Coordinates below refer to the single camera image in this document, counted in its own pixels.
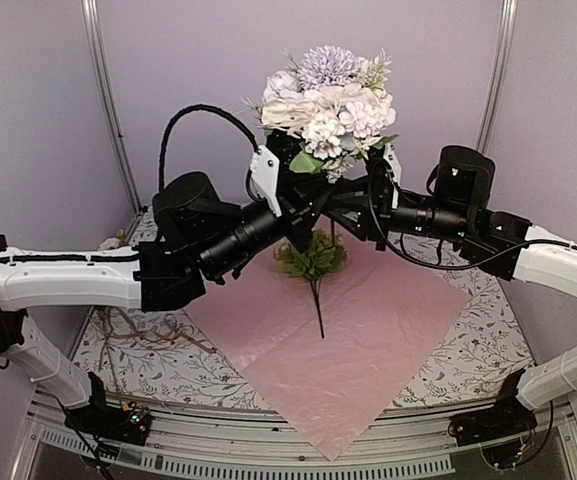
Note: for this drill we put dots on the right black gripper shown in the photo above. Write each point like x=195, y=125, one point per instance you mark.
x=373, y=207

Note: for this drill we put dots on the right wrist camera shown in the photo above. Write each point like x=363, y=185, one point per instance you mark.
x=394, y=172

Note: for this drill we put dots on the pink rose stem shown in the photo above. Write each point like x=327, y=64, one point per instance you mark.
x=104, y=314

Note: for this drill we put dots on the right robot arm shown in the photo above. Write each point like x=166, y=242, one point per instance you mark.
x=454, y=209

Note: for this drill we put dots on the front aluminium rail base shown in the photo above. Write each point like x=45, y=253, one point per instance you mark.
x=230, y=432

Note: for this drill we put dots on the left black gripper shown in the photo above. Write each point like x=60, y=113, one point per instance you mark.
x=302, y=196

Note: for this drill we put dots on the green white flower sprig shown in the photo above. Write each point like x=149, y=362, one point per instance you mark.
x=324, y=255

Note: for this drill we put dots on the purple pink wrapping paper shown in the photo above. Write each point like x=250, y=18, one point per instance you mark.
x=330, y=364

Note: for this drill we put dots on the lilac white flower bouquet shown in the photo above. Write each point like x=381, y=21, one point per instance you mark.
x=335, y=104

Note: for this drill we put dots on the left aluminium frame post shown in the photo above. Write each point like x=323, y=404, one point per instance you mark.
x=94, y=36

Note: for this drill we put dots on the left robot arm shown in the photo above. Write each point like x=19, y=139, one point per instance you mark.
x=200, y=239

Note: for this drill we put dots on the beige raffia ribbon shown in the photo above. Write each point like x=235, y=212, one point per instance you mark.
x=137, y=342

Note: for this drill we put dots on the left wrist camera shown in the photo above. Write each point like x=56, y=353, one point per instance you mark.
x=264, y=169

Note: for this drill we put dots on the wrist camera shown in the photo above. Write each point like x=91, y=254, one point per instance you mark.
x=394, y=172
x=264, y=169

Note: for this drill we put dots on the right aluminium frame post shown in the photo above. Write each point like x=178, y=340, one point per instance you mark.
x=500, y=63

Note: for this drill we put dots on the aluminium frame post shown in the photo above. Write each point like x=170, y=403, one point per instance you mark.
x=500, y=63
x=94, y=36

